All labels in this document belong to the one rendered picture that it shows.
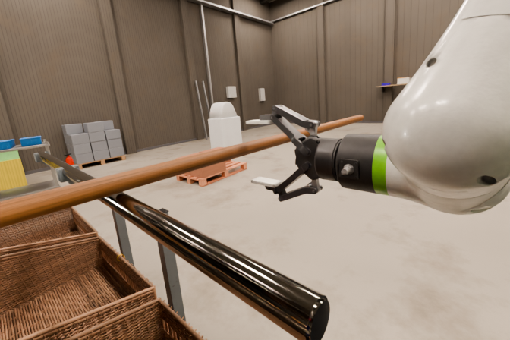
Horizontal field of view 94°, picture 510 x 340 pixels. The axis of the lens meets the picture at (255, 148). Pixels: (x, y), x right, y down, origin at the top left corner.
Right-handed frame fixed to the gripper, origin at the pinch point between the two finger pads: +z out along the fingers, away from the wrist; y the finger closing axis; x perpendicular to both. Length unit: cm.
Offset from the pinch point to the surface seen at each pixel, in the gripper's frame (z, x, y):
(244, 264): -23.8, -28.0, 1.4
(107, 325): 31, -29, 42
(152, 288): 37, -15, 45
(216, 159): 2.5, -9.5, -0.1
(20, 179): 610, -23, 97
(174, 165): 2.7, -18.7, -1.2
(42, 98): 773, 58, -68
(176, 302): 40, -6, 59
